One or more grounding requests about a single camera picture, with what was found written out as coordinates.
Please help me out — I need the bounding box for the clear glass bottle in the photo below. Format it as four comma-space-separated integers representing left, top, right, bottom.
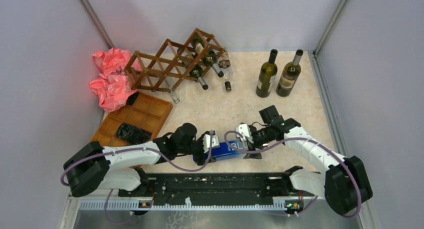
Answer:
164, 77, 180, 104

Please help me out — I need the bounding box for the dark green wine bottle front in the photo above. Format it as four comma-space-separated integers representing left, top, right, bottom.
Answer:
177, 48, 209, 91

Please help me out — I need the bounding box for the blue square glass bottle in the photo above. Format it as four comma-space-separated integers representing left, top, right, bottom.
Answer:
192, 140, 248, 164

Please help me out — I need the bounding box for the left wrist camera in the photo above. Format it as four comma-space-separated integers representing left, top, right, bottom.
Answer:
202, 131, 220, 154

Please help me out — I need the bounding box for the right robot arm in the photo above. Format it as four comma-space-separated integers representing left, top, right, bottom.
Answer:
235, 105, 374, 217

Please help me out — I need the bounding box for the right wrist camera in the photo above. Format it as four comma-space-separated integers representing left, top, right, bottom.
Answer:
235, 123, 254, 144

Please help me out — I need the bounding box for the dark green wine bottle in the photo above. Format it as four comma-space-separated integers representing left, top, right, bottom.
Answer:
177, 48, 209, 91
191, 35, 224, 78

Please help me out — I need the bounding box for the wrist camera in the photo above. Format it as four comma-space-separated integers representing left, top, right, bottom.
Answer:
202, 131, 220, 154
235, 123, 254, 144

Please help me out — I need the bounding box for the brown wooden wine rack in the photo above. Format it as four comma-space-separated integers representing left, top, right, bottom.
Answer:
124, 28, 224, 92

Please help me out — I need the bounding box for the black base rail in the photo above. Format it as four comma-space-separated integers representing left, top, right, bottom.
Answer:
71, 171, 369, 212

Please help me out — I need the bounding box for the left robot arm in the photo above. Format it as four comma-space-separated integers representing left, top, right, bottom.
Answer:
60, 122, 220, 198

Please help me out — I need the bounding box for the rolled dark belt upper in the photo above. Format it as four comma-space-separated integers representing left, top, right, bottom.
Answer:
115, 122, 152, 145

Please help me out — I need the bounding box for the pink plastic bag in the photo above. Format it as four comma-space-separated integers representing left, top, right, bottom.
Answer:
88, 47, 136, 113

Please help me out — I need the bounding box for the clear labelled liquor bottle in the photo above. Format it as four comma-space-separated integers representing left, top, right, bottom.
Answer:
218, 48, 232, 92

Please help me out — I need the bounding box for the wooden compartment tray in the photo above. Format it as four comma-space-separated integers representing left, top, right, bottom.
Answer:
91, 92, 173, 147

